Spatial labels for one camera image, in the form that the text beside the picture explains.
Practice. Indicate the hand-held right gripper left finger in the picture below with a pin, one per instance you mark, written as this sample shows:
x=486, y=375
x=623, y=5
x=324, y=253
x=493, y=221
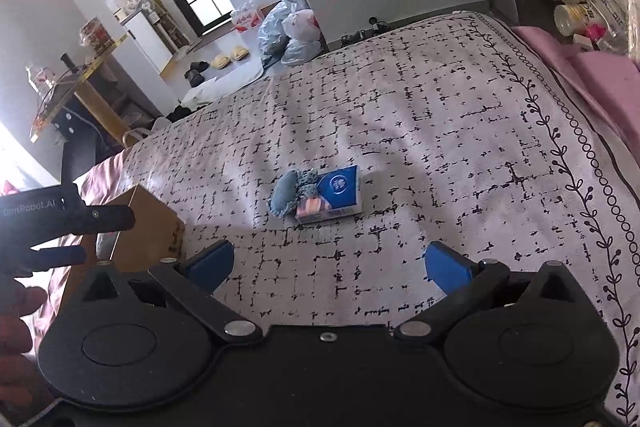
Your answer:
x=216, y=263

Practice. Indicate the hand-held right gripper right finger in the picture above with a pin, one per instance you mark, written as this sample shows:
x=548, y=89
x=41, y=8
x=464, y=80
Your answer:
x=446, y=268

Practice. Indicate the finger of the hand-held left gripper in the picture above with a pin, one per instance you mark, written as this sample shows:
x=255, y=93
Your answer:
x=55, y=258
x=107, y=219

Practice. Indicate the brown cardboard box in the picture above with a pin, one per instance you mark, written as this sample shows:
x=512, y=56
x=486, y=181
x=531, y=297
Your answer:
x=145, y=227

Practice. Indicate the blue tissue pack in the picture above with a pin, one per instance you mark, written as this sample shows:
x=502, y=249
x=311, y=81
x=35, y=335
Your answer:
x=332, y=194

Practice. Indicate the person's left hand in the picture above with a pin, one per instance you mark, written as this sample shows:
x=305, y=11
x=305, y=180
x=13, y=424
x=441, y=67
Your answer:
x=20, y=332

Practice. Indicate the black cabinet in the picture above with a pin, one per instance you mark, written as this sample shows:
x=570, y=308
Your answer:
x=82, y=142

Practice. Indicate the round gold-edged table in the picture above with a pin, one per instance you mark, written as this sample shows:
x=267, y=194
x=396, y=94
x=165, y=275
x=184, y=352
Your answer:
x=75, y=87

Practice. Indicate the clear water bottle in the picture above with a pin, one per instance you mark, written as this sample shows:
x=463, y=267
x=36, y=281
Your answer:
x=40, y=79

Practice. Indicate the white black-patterned blanket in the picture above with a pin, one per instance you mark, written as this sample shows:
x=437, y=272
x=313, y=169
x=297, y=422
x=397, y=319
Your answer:
x=400, y=132

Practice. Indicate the black slippers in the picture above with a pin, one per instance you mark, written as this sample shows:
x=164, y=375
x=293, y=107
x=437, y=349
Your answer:
x=196, y=73

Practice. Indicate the white cloth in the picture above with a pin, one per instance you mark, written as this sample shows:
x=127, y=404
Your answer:
x=225, y=87

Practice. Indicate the small white fridge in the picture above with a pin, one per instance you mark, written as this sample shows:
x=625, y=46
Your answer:
x=147, y=42

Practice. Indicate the red snack box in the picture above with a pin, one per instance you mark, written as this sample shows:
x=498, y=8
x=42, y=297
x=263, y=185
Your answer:
x=95, y=34

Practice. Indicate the yellow slipper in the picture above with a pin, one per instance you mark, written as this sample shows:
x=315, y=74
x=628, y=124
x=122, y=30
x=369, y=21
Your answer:
x=220, y=61
x=239, y=54

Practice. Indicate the small white fan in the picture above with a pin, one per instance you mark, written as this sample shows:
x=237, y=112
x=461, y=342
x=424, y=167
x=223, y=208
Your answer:
x=145, y=5

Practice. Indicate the clear grey plastic bag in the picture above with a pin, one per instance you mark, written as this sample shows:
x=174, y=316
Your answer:
x=302, y=52

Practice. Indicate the pink bed sheet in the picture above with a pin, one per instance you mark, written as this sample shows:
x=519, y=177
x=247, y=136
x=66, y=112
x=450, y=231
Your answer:
x=590, y=72

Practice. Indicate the blue-grey plastic bag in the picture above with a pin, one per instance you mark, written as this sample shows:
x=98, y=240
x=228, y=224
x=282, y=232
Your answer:
x=277, y=24

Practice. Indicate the pack of water bottles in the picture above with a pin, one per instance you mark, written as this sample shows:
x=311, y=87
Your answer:
x=246, y=14

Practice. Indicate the black dumbbells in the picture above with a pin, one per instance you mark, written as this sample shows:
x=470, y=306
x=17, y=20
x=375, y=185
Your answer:
x=367, y=31

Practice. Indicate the white and red plastic bag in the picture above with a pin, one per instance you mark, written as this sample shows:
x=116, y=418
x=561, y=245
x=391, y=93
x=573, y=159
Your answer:
x=301, y=26

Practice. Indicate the small white jar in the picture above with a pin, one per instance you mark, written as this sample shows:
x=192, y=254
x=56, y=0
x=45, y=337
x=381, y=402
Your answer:
x=571, y=19

